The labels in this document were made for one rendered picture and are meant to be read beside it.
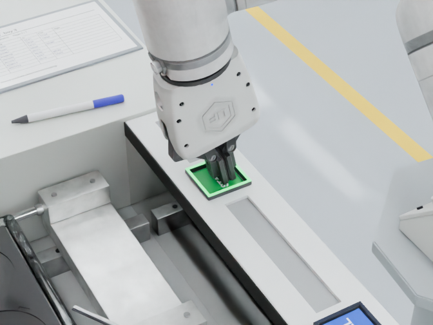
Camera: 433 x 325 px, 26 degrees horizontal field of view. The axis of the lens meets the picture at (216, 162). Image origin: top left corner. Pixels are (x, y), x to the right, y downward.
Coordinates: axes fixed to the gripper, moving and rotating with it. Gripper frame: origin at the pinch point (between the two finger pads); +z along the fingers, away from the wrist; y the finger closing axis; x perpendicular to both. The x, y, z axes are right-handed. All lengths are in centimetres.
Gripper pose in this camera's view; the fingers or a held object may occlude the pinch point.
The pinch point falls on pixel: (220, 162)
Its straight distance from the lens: 105.1
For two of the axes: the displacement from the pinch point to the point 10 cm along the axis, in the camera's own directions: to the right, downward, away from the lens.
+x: -4.9, -5.6, 6.7
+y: 8.5, -4.7, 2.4
